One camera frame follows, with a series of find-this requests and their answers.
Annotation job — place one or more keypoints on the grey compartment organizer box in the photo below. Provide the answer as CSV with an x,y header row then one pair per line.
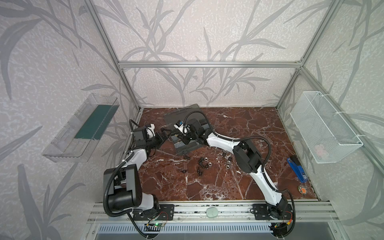
x,y
179,115

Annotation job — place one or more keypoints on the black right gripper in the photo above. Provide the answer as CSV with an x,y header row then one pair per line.
x,y
186,137

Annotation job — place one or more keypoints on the green oval button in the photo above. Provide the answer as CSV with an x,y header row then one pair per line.
x,y
212,212

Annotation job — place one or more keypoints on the blue stapler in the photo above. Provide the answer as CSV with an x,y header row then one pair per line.
x,y
296,166

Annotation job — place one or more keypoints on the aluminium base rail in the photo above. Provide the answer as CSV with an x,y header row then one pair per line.
x,y
242,212

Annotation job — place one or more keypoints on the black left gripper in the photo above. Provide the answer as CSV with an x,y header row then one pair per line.
x,y
157,139

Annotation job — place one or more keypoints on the white wire mesh basket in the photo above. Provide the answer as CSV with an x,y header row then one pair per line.
x,y
326,133

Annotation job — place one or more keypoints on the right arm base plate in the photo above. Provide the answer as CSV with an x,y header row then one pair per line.
x,y
264,212

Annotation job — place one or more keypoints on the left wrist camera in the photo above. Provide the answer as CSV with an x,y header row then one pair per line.
x,y
142,135

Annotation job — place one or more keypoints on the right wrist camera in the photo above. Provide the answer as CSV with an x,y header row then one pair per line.
x,y
182,127

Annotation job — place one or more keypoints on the clear plastic wall bin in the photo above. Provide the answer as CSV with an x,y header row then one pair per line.
x,y
78,139

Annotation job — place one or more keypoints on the aluminium horizontal frame bar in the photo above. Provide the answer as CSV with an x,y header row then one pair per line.
x,y
207,64

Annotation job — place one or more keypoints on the small round orange object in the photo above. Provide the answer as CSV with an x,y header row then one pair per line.
x,y
302,190

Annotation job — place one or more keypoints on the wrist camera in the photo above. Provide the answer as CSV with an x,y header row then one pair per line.
x,y
142,135
182,127

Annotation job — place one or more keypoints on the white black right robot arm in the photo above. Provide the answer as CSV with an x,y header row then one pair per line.
x,y
247,156

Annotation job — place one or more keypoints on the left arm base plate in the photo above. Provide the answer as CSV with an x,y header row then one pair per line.
x,y
165,212

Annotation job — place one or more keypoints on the green circuit board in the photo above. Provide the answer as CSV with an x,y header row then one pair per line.
x,y
155,227

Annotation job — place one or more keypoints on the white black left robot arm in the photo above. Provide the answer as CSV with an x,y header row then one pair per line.
x,y
122,186

